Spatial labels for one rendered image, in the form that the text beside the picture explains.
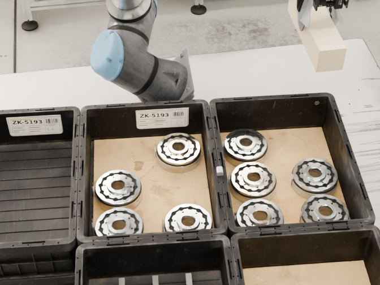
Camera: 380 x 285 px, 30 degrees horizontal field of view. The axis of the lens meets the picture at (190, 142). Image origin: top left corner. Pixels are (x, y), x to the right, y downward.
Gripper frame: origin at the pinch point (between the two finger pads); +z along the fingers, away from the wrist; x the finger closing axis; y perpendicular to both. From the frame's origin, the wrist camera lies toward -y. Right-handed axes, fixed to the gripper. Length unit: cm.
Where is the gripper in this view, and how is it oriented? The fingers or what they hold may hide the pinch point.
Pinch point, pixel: (316, 22)
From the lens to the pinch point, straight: 167.1
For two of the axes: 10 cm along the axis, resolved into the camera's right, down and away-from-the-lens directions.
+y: 1.7, 7.1, -6.9
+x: 9.9, -1.1, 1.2
